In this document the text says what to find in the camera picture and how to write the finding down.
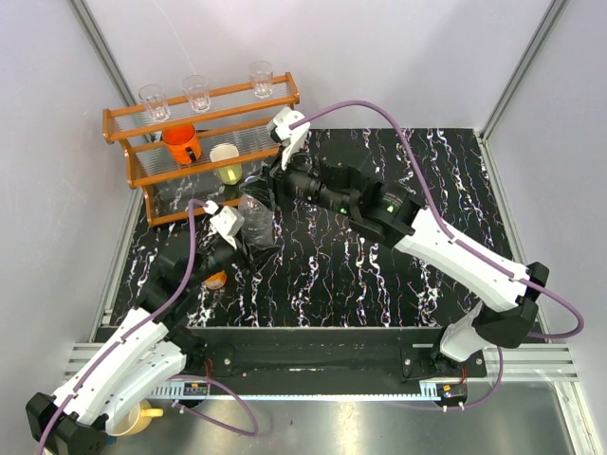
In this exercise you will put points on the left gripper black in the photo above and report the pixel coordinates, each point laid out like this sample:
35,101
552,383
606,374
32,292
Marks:
258,256

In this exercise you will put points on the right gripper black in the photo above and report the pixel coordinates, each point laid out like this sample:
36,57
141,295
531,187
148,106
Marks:
261,189

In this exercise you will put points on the clear plastic bottle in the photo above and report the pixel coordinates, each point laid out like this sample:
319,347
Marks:
257,229

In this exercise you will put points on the orange juice bottle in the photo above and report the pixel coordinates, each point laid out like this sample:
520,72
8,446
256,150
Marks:
216,281

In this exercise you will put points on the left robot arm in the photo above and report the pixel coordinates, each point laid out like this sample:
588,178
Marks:
151,347

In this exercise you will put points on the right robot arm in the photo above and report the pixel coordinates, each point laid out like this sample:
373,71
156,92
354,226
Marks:
390,215

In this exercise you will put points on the orange wooden shelf rack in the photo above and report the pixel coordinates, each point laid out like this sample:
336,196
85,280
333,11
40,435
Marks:
233,133

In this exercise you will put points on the orange mug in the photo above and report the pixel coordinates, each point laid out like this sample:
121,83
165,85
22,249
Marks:
182,143

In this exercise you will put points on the right clear glass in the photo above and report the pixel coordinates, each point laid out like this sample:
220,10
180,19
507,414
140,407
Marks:
261,78

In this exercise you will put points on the clear glass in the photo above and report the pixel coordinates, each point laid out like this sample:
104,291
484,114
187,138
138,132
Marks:
195,88
261,78
152,97

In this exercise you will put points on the middle clear glass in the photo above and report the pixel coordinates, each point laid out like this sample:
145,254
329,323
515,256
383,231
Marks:
195,88

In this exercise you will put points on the left clear glass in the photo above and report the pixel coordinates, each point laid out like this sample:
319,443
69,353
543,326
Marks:
152,97

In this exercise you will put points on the yellow mug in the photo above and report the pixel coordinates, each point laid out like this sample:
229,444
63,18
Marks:
137,420

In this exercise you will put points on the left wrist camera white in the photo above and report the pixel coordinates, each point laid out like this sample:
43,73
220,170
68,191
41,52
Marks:
226,220

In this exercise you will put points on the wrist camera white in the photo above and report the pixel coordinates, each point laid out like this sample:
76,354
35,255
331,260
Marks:
226,220
289,129

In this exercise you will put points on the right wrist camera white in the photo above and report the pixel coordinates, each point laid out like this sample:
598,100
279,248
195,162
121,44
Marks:
289,129

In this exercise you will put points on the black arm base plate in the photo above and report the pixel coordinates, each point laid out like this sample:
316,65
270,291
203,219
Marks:
341,359

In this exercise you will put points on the grey slotted cable duct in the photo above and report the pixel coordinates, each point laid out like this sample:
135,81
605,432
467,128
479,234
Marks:
294,391

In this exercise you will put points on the corner aluminium post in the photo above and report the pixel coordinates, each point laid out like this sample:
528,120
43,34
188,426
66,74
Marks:
551,17
93,33

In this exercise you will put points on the aluminium front rail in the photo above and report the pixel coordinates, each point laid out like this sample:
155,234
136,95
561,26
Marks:
530,402

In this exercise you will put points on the right corner aluminium post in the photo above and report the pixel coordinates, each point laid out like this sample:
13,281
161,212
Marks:
551,17

